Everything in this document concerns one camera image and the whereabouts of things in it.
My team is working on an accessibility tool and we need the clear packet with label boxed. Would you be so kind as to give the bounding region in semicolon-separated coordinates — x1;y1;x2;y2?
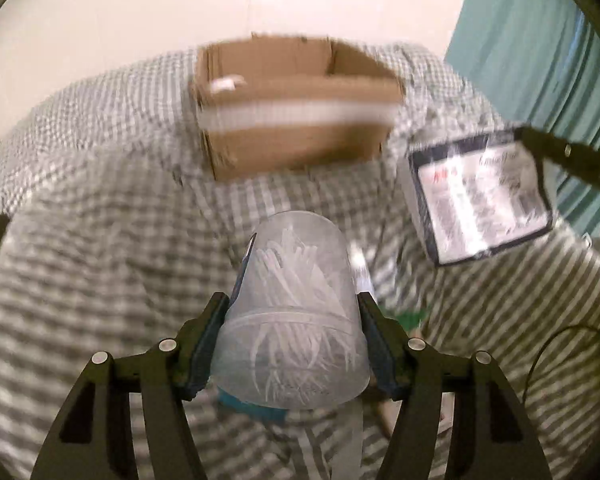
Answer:
398;128;556;268

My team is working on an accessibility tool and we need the clear jar of swabs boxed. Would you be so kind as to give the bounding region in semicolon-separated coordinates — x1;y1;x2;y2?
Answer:
211;210;370;411

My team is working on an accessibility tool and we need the green snack wrapper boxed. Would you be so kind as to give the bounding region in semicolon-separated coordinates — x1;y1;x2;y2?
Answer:
396;310;428;334

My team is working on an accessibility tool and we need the green curtain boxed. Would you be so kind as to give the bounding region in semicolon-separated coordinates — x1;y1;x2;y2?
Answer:
443;0;600;239

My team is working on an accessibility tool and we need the green checkered duvet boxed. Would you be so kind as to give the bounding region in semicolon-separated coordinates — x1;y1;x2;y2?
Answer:
0;44;600;479

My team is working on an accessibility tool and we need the brown cardboard box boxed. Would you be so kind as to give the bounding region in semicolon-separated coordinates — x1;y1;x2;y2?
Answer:
190;36;405;181

